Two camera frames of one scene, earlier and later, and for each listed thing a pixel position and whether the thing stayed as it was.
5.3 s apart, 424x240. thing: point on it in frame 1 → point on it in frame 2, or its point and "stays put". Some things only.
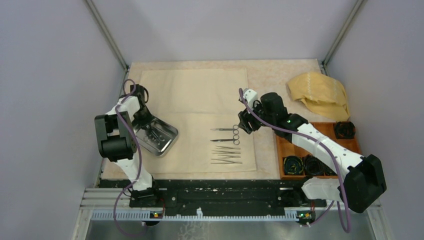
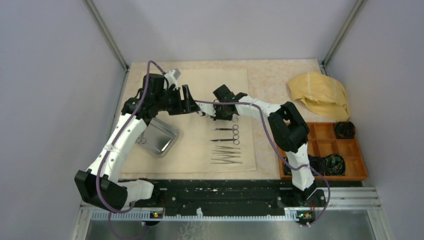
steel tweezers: [228, 156] stays put
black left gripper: [149, 120] → [183, 106]
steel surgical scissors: [235, 128] stays put
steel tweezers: [220, 147] stays put
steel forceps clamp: [159, 137] → [234, 118]
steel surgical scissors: [235, 140] stays put
